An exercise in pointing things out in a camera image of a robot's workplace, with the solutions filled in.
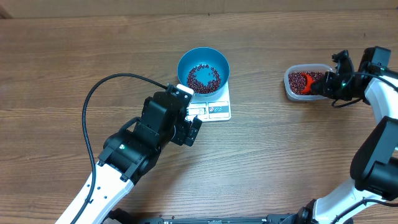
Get blue bowl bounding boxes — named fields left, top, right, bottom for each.
left=177, top=47, right=231, bottom=96

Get red measuring scoop blue handle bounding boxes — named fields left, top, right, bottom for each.
left=301, top=72, right=314, bottom=94

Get clear plastic container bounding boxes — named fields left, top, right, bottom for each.
left=284, top=63, right=334, bottom=101

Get white digital kitchen scale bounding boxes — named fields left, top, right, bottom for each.
left=187, top=82, right=231, bottom=122

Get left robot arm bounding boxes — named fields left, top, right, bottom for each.
left=57, top=84, right=202, bottom=223

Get red beans in bowl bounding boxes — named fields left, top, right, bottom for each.
left=187, top=64, right=221, bottom=94

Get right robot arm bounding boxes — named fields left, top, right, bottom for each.
left=290, top=46, right=397, bottom=223

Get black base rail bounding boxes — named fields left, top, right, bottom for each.
left=102, top=208, right=313, bottom=224

